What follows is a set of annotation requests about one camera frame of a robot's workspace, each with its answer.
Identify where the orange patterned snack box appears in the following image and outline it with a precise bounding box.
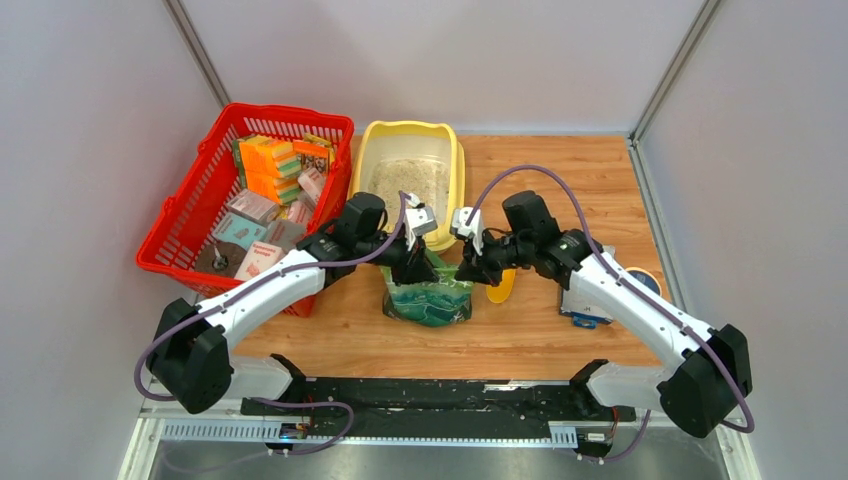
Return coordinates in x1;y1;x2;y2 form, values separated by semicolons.
292;133;336;177

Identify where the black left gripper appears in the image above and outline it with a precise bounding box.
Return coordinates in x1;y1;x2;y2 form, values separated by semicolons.
356;229;440;288

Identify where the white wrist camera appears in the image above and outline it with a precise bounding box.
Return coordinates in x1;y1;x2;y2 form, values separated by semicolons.
400;192;439;252
449;207;485;255

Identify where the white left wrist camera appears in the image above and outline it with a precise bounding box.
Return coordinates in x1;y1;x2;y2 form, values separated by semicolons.
400;192;439;252

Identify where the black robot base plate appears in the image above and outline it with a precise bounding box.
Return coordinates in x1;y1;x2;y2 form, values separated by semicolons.
240;377;636;440

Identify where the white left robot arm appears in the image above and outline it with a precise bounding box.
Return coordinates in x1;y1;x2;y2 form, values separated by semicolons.
133;192;438;414

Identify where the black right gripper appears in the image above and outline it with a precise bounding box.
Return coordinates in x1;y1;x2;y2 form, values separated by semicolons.
455;226;533;288

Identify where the blue razor package box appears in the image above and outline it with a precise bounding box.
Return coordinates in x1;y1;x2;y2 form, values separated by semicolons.
559;245;617;331

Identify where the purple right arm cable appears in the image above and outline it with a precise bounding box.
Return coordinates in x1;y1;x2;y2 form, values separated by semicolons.
463;164;757;464

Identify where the pink sponge box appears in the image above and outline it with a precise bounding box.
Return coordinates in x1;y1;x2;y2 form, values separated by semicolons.
234;241;286;281

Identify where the yellow litter box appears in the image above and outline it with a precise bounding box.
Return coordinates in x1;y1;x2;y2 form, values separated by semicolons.
348;120;466;253

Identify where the red plastic basket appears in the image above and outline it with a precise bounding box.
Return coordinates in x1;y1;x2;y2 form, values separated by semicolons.
136;103;354;298

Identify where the green cat litter bag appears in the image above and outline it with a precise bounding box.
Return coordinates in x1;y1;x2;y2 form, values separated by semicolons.
381;266;474;328

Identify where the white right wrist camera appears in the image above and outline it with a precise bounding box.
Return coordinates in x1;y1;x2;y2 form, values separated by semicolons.
449;207;485;255

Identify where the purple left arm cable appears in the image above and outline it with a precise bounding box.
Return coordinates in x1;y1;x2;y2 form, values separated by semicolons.
133;192;409;457

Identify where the orange sponge pack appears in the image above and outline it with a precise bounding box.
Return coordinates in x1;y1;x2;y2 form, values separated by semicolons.
233;135;302;205

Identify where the yellow litter scoop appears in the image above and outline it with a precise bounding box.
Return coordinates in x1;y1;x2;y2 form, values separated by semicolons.
486;269;516;304

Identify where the masking tape roll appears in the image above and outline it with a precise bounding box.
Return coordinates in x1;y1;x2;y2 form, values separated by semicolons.
625;267;662;296

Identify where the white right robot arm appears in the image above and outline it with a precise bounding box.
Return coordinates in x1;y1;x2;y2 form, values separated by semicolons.
450;191;752;438

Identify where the pink teal small box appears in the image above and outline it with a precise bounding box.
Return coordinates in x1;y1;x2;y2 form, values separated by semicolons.
212;189;280;249

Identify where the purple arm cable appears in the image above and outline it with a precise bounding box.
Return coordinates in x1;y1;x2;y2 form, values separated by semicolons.
463;164;757;464
133;192;409;457

